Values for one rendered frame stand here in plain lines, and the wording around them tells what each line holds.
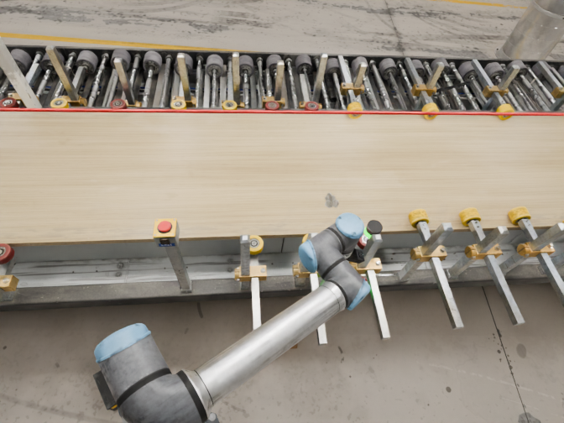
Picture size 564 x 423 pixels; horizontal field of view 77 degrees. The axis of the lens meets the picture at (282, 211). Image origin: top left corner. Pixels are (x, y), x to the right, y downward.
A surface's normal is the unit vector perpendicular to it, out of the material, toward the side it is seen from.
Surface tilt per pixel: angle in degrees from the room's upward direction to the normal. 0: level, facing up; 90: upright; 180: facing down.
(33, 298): 0
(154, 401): 9
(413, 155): 0
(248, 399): 0
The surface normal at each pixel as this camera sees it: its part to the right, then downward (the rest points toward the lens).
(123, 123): 0.08, -0.55
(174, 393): 0.14, -0.76
